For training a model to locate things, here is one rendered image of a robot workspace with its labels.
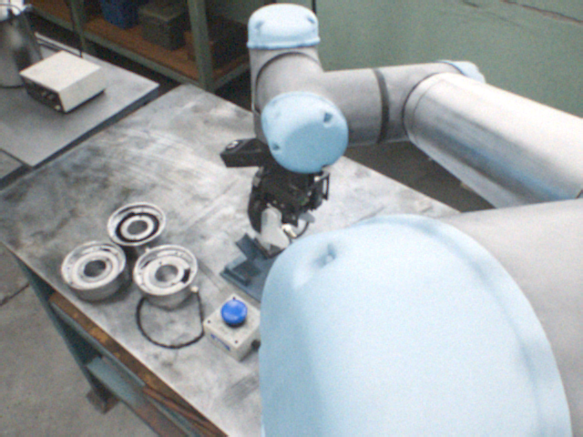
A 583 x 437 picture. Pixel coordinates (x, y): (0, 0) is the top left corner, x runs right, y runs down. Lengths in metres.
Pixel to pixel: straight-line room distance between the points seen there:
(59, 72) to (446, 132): 1.36
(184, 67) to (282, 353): 2.47
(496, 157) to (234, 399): 0.56
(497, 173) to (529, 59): 1.83
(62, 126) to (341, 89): 1.15
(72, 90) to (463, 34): 1.44
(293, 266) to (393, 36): 2.24
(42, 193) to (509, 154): 0.98
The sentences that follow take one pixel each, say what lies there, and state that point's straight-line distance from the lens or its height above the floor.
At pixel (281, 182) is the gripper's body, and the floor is 1.07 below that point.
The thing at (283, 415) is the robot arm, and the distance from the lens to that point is 0.18.
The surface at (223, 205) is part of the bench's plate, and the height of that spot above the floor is 0.80.
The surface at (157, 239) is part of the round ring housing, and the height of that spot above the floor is 0.83.
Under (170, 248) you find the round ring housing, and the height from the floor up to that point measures 0.83.
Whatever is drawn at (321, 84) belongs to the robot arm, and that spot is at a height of 1.26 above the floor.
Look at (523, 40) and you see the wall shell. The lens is 2.16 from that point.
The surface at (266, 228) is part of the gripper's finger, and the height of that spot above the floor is 0.97.
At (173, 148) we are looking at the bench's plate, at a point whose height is 0.80.
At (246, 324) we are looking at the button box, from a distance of 0.81.
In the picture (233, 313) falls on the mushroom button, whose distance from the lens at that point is 0.79.
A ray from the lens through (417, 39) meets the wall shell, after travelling 2.33.
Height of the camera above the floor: 1.53
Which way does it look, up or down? 46 degrees down
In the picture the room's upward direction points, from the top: straight up
